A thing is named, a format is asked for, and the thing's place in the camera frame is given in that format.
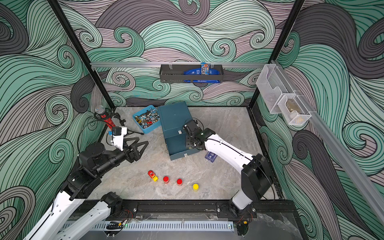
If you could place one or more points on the clear large wall bin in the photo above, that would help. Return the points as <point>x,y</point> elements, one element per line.
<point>273,84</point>

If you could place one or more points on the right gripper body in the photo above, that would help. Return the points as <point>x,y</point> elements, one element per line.
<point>193,140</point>

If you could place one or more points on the clear small wall bin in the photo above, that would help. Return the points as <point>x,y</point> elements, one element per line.
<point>293,110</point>

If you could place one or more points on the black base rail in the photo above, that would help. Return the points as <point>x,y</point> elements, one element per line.
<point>227,209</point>

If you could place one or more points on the blue tray of trinkets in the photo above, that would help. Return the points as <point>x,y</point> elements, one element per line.
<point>148,119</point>

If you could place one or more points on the yellow paint can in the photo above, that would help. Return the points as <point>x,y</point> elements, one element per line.
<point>195,186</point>

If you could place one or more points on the blue snack packet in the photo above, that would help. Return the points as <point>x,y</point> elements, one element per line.
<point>203,70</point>

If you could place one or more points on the white perforated cable duct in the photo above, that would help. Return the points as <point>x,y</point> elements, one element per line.
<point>169,226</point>

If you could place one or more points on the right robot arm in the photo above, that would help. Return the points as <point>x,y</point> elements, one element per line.
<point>255,171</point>

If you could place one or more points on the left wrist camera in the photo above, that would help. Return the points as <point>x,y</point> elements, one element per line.
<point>118,134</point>

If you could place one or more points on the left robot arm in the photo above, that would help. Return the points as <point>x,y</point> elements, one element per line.
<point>95,162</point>

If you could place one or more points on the red yellow toy bulldozer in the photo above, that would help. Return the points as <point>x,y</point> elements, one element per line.
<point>153,176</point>

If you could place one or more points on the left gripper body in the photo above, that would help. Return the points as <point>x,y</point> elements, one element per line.
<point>129,156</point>

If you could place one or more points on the blue playing card box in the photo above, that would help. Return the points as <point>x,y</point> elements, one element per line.
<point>210,157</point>

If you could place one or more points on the teal drawer cabinet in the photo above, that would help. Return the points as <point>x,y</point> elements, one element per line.
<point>173,118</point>

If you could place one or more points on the black wall basket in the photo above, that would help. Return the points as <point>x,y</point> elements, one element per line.
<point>175,73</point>

